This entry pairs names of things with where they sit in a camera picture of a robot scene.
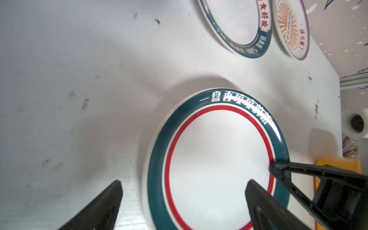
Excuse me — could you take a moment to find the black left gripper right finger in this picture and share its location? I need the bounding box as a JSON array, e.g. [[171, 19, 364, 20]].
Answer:
[[245, 180, 309, 230]]

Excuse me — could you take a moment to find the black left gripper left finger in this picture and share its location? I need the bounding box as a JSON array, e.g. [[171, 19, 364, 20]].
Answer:
[[60, 180, 123, 230]]

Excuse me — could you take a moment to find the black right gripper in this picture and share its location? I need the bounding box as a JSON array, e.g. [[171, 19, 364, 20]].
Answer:
[[270, 162, 368, 230]]

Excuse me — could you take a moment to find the green rim red ring plate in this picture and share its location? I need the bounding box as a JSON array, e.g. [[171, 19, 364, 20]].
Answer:
[[141, 88, 290, 230]]

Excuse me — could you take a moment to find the yellow plastic bin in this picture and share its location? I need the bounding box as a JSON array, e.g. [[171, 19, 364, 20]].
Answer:
[[314, 157, 362, 230]]

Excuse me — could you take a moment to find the far green lettered rim plate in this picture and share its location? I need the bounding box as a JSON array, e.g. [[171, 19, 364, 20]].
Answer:
[[198, 0, 273, 59]]

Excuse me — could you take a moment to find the far orange sunburst plate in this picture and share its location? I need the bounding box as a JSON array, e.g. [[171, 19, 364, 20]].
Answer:
[[272, 0, 310, 60]]

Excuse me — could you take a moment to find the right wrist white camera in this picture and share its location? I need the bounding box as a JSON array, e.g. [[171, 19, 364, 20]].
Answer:
[[342, 108, 368, 158]]

